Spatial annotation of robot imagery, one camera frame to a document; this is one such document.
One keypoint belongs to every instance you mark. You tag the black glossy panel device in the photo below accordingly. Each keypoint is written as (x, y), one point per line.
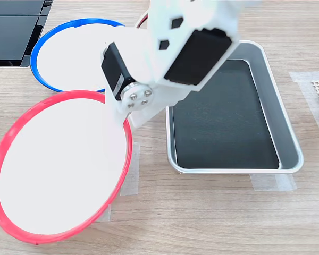
(10, 37)

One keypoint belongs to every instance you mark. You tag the black tray mat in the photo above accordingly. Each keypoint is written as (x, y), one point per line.
(223, 127)

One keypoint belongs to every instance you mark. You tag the translucent tape by perforated plate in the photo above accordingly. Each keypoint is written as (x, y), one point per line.
(305, 90)

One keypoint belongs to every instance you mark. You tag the translucent tape strip under tray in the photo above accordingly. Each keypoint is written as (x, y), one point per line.
(273, 183)

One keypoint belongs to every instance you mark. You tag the long translucent tape strip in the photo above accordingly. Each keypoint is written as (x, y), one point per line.
(135, 170)

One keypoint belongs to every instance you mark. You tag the steel tray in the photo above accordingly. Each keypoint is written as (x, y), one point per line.
(281, 111)

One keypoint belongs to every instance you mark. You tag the red rimmed white plate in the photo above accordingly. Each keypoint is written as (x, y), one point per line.
(61, 164)

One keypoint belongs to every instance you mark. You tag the wide white tape strip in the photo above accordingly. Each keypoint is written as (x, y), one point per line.
(107, 215)

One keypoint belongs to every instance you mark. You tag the blue rimmed white plate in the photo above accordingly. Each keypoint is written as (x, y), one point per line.
(69, 53)

